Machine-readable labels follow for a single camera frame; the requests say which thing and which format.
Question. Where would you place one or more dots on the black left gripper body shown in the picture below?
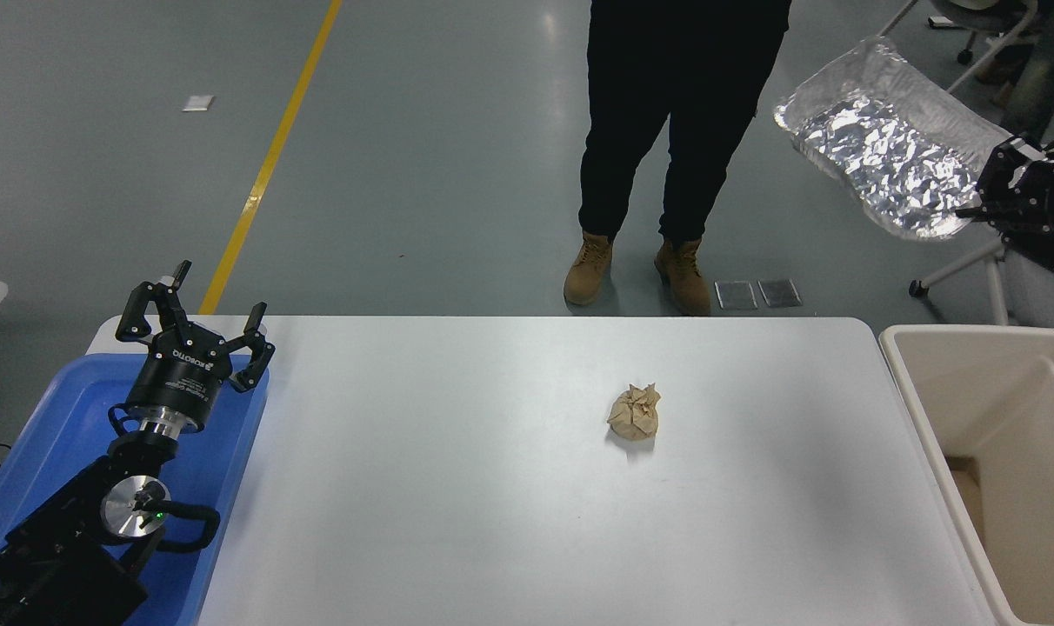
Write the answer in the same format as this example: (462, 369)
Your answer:
(183, 374)

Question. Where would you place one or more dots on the silver foil tray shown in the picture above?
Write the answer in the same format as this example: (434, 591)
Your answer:
(883, 139)

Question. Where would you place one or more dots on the grey metal floor plate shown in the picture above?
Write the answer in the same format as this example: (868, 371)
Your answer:
(736, 295)
(779, 292)

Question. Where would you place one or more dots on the white chair with armrest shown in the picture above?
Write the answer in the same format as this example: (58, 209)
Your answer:
(957, 267)

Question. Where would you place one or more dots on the blue plastic tray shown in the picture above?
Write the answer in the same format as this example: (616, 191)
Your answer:
(66, 409)

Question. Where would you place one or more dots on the large pale plastic bin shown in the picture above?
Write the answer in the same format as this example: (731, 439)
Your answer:
(997, 409)

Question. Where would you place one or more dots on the crumpled tan paper ball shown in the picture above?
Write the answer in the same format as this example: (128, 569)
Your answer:
(633, 413)

